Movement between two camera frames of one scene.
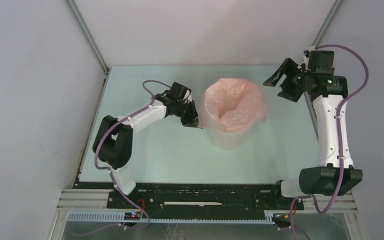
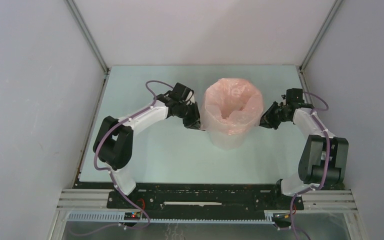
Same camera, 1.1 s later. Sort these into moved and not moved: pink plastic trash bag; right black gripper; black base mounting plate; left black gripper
Moved: right black gripper
Not moved: black base mounting plate; left black gripper; pink plastic trash bag
